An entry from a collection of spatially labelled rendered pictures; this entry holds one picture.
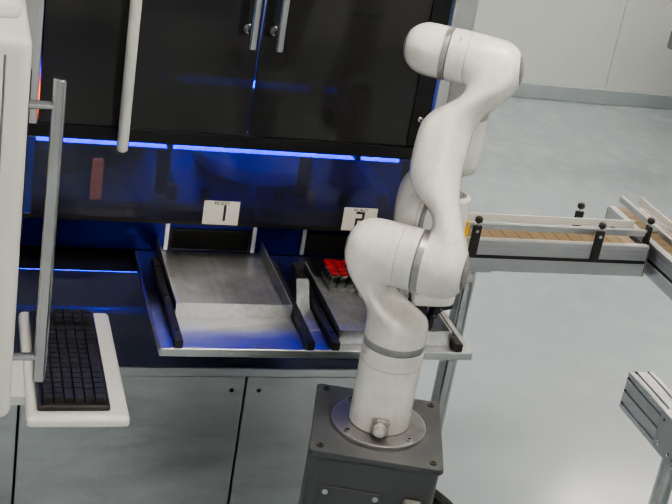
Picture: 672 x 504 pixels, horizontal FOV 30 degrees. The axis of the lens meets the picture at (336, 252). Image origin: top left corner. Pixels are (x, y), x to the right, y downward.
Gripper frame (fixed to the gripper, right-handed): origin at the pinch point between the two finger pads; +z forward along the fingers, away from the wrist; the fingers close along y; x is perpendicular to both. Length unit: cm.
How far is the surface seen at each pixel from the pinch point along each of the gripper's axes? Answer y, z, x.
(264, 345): 36.7, 4.2, 3.0
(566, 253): -56, 3, -46
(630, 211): -88, 1, -72
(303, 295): 24.1, 1.7, -15.7
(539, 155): -214, 97, -382
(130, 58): 66, -47, -28
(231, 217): 39, -8, -35
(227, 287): 40.0, 4.2, -23.8
